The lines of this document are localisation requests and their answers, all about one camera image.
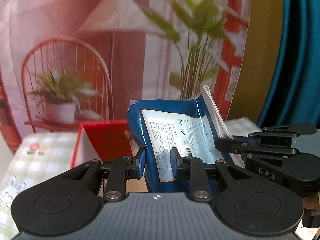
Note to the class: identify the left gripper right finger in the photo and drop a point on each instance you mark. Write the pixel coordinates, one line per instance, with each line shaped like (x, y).
(203, 178)

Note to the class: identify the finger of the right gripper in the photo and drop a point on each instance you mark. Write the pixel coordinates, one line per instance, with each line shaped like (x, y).
(299, 129)
(262, 146)

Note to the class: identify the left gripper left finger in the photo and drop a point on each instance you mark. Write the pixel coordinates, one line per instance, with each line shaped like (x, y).
(119, 172)

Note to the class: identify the blue packaged bag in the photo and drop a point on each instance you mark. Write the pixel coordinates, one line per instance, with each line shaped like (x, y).
(192, 126)

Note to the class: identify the printed room backdrop cloth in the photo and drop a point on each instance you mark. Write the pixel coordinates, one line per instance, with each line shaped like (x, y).
(123, 49)

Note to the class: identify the teal curtain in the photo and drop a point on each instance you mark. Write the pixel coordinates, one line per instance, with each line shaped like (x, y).
(293, 96)

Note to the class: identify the red strawberry cardboard box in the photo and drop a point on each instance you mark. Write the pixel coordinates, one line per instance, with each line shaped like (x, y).
(103, 140)

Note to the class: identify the green plaid rabbit tablecloth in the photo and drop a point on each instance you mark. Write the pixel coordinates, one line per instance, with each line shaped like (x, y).
(31, 168)

